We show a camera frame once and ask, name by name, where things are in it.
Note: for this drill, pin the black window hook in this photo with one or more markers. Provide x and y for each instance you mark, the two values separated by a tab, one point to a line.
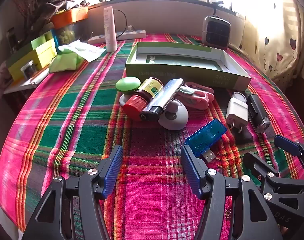
215	5

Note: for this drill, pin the lime green cardboard box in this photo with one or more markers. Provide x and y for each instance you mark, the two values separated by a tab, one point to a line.
42	41
34	60

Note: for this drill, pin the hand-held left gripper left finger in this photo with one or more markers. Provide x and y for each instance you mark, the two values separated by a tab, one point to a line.
114	170

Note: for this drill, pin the brown bottle with red cap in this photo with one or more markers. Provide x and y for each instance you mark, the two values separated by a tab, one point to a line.
149	87

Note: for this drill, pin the pink plastic gadget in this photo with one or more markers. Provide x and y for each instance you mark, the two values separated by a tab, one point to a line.
199	97

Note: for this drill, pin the dark upright object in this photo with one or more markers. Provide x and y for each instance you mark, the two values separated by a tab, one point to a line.
13	38

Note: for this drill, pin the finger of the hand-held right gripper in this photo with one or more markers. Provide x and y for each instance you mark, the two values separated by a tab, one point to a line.
287	144
257	163

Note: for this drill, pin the pink cloth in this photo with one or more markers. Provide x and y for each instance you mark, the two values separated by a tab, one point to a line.
0	80

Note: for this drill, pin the black bike light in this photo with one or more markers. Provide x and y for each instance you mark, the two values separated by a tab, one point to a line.
257	110

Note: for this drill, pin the dried red-bud branches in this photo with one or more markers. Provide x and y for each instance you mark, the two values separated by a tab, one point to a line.
27	12

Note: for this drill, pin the white power plug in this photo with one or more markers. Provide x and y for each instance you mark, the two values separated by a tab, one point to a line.
130	28

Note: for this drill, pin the small white round jar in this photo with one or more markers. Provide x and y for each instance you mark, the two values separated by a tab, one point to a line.
239	97

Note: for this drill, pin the white pink lotion tube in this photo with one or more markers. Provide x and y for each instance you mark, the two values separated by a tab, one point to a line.
109	30

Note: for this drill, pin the cream heart print curtain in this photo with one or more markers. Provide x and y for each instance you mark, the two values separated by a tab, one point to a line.
279	42

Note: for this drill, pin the small clear plastic box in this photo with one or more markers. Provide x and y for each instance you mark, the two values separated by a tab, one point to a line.
28	68

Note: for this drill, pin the white flat board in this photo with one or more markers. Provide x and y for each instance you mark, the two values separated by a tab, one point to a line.
29	83

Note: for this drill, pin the white power strip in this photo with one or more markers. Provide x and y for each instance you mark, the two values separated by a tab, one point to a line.
132	34

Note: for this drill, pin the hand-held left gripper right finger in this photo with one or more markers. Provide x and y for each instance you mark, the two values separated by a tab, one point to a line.
190	170

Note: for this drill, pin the pale green tissue pack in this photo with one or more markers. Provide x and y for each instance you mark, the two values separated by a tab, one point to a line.
64	62

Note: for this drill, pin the white charger plug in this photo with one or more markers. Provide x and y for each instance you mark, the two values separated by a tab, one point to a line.
237	112

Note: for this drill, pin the clear plastic container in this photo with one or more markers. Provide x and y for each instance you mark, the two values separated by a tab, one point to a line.
65	33

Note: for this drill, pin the white round plastic gadget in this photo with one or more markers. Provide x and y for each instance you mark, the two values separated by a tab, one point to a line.
177	118

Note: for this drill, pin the blue transparent usb tester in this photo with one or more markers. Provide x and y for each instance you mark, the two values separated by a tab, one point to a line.
207	135

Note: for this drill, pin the grey space heater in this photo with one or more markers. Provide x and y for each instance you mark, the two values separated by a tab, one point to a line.
215	33

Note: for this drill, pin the silver black rectangular device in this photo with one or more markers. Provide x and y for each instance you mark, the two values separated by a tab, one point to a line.
164	95

